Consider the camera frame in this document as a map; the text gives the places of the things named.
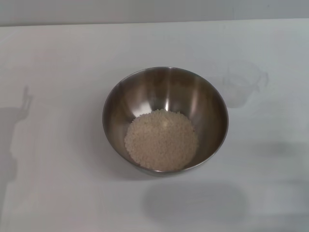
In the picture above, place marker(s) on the clear plastic measuring cup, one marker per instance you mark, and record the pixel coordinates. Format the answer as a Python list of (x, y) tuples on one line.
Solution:
[(243, 82)]

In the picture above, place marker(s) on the white rice grains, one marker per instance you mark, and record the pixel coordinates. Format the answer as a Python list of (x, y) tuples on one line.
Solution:
[(161, 142)]

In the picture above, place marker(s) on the stainless steel mixing bowl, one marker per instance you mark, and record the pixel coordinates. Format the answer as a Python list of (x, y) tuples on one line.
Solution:
[(116, 120)]

